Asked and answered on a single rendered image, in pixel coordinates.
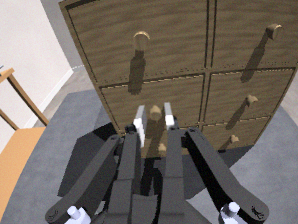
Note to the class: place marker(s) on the brown wooden drawer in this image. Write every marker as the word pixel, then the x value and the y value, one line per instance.
pixel 225 134
pixel 183 92
pixel 154 139
pixel 233 94
pixel 109 30
pixel 242 28

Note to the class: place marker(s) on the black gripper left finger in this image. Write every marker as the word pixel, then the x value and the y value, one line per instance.
pixel 90 188

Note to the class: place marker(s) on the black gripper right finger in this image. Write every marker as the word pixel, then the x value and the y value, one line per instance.
pixel 235 204

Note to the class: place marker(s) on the small wooden chest of drawers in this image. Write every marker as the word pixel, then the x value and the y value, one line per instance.
pixel 66 5

